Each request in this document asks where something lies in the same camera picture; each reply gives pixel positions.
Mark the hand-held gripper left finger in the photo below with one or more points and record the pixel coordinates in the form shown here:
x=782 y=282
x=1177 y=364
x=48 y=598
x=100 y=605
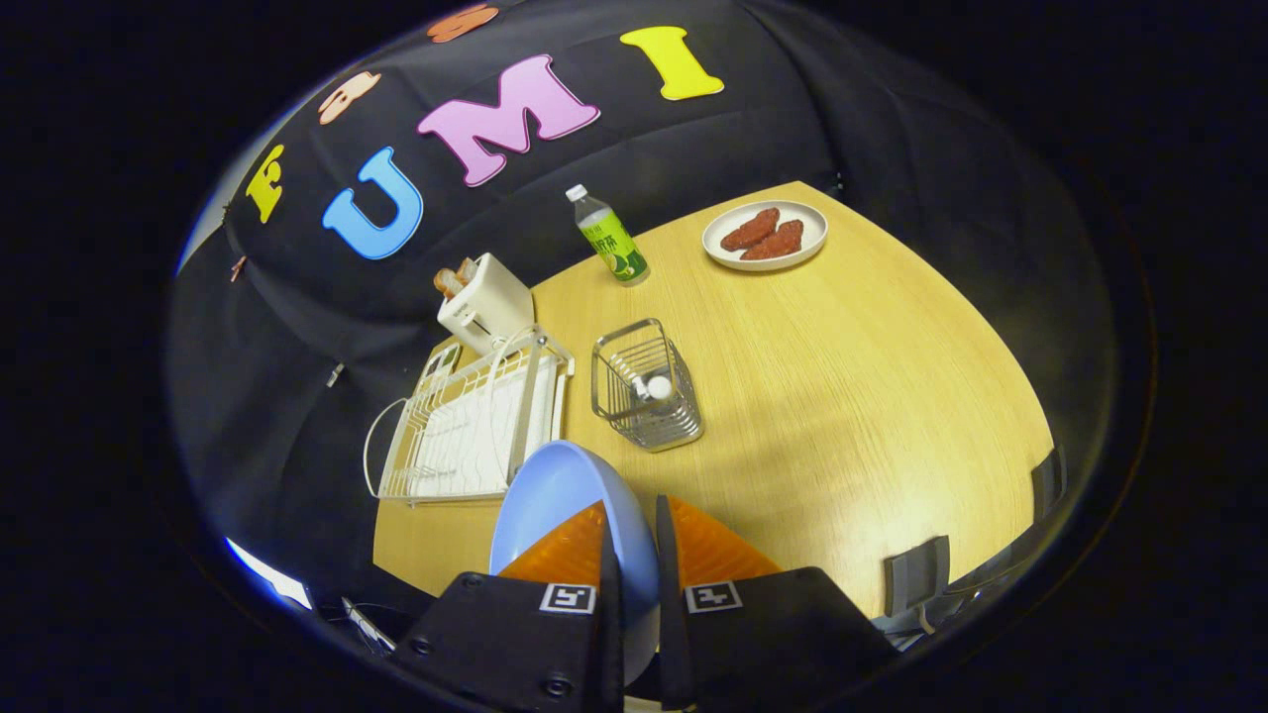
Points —
x=515 y=634

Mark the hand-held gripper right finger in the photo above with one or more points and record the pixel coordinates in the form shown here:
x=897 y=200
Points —
x=763 y=629

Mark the blue plate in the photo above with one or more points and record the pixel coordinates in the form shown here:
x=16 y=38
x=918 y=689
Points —
x=555 y=490

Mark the white oval dish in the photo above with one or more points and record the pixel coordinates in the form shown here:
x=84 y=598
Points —
x=807 y=223

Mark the dark chair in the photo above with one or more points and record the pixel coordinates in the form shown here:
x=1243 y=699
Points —
x=916 y=576

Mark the white compartment sauce tray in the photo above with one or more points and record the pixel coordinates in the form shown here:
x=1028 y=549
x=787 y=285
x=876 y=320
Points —
x=441 y=358

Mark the white toaster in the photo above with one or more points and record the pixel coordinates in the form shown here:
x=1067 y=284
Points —
x=495 y=297

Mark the toast slice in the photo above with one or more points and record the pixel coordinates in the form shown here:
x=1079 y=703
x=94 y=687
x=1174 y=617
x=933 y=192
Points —
x=448 y=284
x=467 y=268

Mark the red meat piece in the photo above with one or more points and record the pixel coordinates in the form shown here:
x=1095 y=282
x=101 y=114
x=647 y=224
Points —
x=750 y=230
x=775 y=242

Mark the green label drink bottle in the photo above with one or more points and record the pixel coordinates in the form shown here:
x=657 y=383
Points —
x=614 y=248

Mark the red clip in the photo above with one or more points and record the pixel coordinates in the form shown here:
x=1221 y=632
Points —
x=238 y=267

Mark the black backdrop cloth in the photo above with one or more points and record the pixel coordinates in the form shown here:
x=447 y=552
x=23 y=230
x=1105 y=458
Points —
x=634 y=158

